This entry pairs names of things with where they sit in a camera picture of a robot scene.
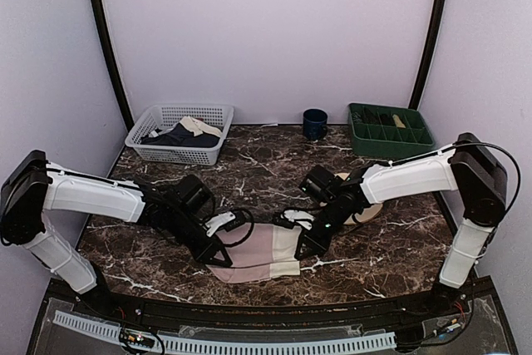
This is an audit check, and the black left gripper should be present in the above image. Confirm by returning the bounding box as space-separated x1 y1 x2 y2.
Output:
167 208 232 267

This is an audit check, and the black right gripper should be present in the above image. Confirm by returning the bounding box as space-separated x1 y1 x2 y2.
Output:
294 198 349 260

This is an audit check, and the pink and white underwear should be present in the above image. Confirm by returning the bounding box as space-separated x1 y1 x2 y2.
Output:
207 224 302 284

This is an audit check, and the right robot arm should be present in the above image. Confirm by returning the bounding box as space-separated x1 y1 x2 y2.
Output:
294 132 522 317

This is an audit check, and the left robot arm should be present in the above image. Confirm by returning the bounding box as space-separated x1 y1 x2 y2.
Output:
1 150 232 318

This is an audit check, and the round floral ceramic plate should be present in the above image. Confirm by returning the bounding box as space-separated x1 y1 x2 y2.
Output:
319 172 386 227

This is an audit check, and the dark blue mug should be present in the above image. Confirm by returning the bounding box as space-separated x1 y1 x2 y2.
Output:
303 109 328 141

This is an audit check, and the navy blue garment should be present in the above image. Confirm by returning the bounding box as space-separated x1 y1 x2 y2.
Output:
140 125 219 148

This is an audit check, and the white perforated plastic basket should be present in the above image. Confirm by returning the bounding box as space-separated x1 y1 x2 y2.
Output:
125 104 234 165

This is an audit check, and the cream garment in basket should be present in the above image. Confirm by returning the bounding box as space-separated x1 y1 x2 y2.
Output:
179 116 222 138

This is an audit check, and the green compartment organizer tray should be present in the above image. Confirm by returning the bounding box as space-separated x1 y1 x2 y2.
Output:
347 103 435 160

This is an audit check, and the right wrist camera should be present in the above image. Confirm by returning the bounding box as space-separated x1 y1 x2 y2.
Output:
272 210 315 230

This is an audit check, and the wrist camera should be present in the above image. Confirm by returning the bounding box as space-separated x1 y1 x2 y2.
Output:
272 210 315 230
204 208 255 248

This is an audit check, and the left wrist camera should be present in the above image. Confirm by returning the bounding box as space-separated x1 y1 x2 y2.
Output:
204 208 255 248

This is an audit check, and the white slotted cable duct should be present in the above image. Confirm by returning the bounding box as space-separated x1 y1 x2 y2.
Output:
52 311 397 354

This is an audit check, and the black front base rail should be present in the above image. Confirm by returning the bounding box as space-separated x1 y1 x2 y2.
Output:
27 278 517 354

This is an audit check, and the right black frame post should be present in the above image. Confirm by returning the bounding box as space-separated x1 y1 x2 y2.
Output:
408 0 446 110

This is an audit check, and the black frame post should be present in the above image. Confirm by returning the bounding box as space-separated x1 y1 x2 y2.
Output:
91 0 134 130
408 0 446 110

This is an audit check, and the left black frame post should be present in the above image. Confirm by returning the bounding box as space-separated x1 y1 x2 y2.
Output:
91 0 134 130

